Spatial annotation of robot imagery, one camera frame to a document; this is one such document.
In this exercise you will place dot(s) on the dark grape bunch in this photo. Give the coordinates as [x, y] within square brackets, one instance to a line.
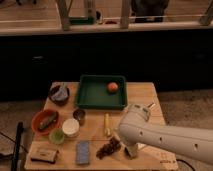
[107, 149]

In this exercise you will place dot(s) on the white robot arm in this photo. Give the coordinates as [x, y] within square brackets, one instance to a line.
[134, 127]

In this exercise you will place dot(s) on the green plastic tray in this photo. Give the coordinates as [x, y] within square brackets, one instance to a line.
[92, 92]

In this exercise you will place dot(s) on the orange fruit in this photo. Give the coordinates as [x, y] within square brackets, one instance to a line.
[112, 87]

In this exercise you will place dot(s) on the small metal cup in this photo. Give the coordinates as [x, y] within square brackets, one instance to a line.
[79, 115]

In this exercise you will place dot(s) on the dark bowl with cloth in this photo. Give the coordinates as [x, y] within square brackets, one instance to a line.
[59, 95]

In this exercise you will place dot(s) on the silver fork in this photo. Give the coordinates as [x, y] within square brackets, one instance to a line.
[151, 105]

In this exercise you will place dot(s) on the white lidded cup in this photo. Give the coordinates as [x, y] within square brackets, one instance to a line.
[70, 127]

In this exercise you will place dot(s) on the blue sponge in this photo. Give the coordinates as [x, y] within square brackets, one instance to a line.
[82, 153]

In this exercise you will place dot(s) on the green cucumber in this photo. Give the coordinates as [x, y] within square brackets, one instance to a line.
[46, 122]

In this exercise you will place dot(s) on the black dish brush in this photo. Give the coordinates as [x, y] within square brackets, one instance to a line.
[127, 152]

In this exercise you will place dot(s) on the green small cup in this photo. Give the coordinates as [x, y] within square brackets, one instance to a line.
[56, 136]

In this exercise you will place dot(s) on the orange bowl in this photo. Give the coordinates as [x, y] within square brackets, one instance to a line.
[40, 116]

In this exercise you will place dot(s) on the brown wooden block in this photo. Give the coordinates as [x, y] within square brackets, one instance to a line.
[44, 155]

